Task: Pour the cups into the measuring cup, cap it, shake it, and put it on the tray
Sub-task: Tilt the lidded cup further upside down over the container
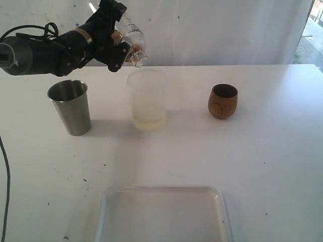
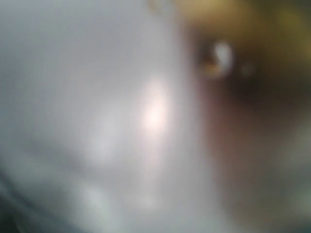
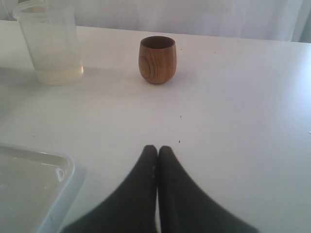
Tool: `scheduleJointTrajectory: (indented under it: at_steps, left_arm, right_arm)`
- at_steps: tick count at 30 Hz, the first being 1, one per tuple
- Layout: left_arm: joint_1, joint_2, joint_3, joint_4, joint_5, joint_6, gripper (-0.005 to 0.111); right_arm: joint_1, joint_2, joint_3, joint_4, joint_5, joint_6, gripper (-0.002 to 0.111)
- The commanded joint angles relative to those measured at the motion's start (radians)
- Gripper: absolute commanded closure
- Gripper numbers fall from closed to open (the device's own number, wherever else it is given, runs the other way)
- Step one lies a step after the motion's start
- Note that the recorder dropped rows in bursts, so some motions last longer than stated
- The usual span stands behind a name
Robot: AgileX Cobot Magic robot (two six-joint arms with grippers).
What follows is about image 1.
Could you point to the white plastic tray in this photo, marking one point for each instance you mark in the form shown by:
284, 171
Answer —
162, 213

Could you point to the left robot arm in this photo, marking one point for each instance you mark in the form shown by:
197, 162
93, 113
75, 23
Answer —
34, 50

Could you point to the translucent plastic container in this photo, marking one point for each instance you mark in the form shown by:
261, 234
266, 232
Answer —
148, 102

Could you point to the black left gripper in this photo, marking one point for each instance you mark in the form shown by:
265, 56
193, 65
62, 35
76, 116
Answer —
101, 25

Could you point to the brown wooden cup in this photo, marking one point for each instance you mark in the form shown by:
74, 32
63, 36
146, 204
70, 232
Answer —
223, 100

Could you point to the stainless steel cup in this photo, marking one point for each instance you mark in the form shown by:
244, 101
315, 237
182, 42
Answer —
69, 98

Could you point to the clear plastic jar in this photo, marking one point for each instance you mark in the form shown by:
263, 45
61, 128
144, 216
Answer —
131, 33

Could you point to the clear dome lid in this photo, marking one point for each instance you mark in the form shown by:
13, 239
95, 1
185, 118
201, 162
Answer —
137, 56

